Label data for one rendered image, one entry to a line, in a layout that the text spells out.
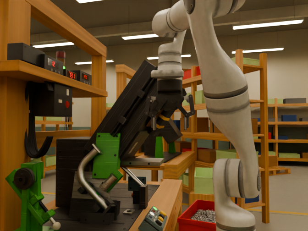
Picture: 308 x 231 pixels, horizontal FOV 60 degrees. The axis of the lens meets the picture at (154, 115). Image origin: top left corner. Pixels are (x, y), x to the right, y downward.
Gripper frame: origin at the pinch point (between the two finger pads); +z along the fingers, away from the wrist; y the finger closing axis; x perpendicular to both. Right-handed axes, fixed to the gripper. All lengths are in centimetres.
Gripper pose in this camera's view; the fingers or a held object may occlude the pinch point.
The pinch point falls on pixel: (169, 128)
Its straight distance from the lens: 79.9
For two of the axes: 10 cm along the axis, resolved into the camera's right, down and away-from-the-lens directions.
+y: -9.8, 0.1, 1.8
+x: -1.8, -0.3, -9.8
